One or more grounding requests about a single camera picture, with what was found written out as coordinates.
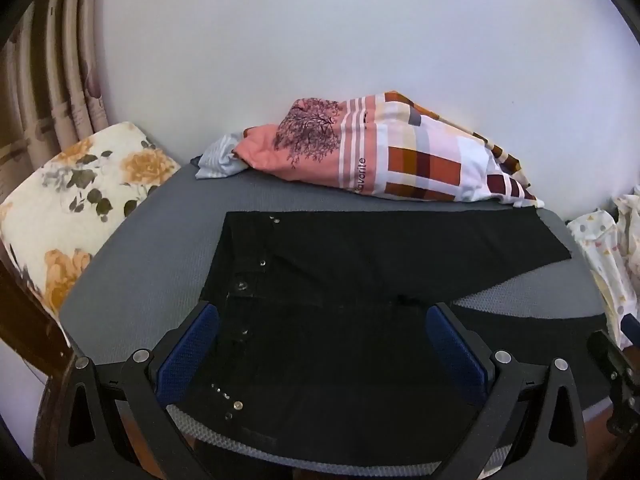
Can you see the white printed cloth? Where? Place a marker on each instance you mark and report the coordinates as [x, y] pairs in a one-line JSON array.
[[600, 250]]

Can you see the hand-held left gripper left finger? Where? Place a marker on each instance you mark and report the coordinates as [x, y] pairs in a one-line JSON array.
[[192, 355]]

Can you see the striped light blue cloth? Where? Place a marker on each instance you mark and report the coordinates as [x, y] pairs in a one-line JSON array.
[[220, 160]]

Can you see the checked orange pillow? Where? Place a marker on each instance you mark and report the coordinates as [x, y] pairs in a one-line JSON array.
[[425, 160]]

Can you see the beige patterned curtain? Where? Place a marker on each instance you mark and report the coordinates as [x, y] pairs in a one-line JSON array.
[[50, 85]]

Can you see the black pants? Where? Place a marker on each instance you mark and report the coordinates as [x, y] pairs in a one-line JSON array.
[[350, 260]]

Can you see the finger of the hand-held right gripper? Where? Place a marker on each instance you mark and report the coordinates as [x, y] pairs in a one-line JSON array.
[[622, 385]]

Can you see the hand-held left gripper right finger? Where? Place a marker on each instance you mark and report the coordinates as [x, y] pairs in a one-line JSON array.
[[455, 355]]

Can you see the floral yellow cushion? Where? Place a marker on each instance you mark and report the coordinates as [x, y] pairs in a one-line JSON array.
[[65, 210]]

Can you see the grey textured mat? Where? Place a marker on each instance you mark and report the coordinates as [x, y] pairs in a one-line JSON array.
[[150, 260]]

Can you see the wooden bed frame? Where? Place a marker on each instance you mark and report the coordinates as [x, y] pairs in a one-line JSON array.
[[25, 320]]

